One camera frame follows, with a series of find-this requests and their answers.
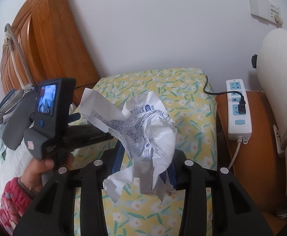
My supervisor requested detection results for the white printed paper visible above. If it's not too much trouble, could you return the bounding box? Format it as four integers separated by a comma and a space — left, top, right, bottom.
78, 88, 176, 202

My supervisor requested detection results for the person's left hand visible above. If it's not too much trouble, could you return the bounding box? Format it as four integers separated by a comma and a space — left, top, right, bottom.
19, 152, 75, 199

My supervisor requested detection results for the orange wooden nightstand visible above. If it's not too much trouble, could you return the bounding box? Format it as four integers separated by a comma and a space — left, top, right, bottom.
215, 90, 287, 236

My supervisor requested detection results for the white power strip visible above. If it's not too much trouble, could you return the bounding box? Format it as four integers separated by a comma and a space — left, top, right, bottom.
226, 79, 252, 144

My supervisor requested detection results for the wooden headboard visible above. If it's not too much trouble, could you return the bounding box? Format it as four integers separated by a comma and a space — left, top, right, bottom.
12, 0, 100, 105

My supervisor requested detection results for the black camera with screen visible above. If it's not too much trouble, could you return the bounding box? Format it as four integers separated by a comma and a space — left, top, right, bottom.
24, 78, 76, 160

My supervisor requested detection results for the black cable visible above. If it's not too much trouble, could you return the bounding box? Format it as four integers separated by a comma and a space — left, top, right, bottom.
202, 75, 247, 115

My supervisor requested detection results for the grey ribbed CPAP hose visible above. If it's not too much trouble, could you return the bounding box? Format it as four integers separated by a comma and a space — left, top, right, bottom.
0, 23, 36, 125

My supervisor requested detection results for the white wall switch panel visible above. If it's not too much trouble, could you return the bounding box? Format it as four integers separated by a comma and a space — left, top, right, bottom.
249, 0, 283, 27

